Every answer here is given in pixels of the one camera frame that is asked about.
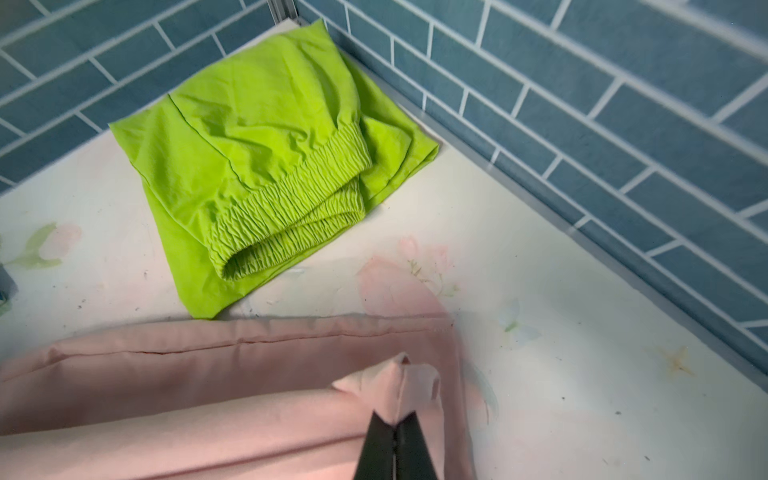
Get pink shorts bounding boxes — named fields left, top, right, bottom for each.
left=1, top=315, right=474, bottom=479

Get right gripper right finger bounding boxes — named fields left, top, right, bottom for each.
left=394, top=413, right=438, bottom=480

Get lime green shorts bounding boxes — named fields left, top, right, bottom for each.
left=110, top=22, right=439, bottom=319

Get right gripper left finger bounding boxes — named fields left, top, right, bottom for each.
left=353, top=413, right=396, bottom=480

